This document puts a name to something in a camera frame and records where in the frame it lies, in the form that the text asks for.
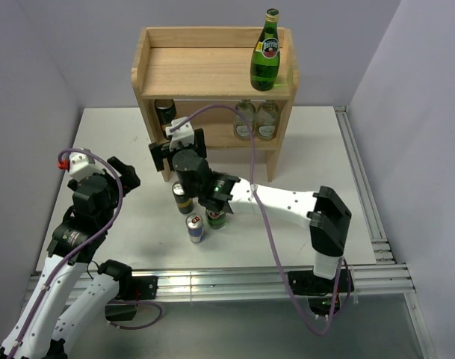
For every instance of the clear glass bottle left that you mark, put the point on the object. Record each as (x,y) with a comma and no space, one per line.
(244,119)

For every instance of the clear glass bottle right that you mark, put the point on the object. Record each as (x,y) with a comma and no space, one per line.
(267,118)

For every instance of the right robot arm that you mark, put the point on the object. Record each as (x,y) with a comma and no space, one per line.
(321,212)

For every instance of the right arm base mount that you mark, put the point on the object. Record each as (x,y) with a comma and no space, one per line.
(319,290)

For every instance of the black gold can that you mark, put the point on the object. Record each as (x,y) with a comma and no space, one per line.
(166,113)
(184,203)

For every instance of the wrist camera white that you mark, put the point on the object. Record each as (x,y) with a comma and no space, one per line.
(79,165)
(180,129)

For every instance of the aluminium rail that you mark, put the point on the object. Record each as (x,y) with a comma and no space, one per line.
(265,283)
(381,246)

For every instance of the wooden two-tier shelf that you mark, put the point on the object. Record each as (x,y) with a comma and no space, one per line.
(199,66)

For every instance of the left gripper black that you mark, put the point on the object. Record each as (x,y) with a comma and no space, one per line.
(129,179)

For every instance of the black gold can front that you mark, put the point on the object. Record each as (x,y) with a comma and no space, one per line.
(166,113)

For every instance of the blue silver can front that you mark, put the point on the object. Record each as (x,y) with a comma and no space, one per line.
(195,226)

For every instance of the aluminium rail front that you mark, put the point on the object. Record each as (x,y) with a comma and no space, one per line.
(265,283)

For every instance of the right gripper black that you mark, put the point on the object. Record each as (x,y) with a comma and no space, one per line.
(159,152)

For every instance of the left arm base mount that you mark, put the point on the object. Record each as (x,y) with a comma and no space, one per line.
(138,288)

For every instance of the clear glass bottle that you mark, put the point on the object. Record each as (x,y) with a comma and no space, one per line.
(267,118)
(244,119)

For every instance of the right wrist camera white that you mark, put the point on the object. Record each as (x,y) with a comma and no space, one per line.
(180,129)

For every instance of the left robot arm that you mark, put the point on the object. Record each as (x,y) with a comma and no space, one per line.
(48,327)

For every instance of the aluminium rail right side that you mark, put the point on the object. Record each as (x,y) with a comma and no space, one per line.
(381,246)

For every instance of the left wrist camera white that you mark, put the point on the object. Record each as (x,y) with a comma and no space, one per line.
(79,165)

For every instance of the green Perrier bottle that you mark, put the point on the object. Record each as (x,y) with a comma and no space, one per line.
(265,60)
(216,220)

